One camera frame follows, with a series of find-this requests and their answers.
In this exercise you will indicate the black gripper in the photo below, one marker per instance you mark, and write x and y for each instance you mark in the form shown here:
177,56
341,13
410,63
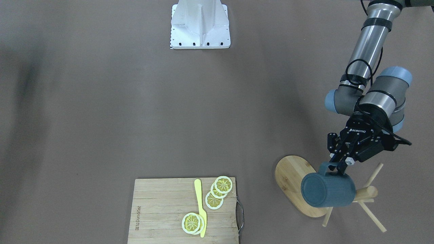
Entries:
360,127

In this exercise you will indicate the dark blue mug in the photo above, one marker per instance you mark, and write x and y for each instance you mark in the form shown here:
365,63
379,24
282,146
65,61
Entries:
327,188

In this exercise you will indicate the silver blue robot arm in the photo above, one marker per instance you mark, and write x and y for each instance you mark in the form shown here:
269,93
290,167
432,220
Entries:
375,106

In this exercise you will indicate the wooden cup storage rack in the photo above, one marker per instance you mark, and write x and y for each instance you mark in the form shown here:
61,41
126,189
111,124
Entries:
289,173

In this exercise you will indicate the lemon slice middle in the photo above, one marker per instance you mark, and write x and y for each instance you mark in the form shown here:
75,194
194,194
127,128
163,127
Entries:
215,193

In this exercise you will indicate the yellow plastic knife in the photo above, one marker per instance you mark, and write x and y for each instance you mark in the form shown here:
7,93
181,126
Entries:
202,212

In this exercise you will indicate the lemon slice under knife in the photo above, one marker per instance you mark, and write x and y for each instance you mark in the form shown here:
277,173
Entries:
193,223

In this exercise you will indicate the wooden cutting board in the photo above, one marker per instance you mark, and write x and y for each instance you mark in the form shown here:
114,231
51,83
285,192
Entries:
159,205

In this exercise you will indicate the lemon slice near handle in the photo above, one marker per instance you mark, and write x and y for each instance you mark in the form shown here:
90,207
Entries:
223,184

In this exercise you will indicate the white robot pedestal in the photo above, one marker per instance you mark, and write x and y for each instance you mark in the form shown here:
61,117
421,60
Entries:
200,24

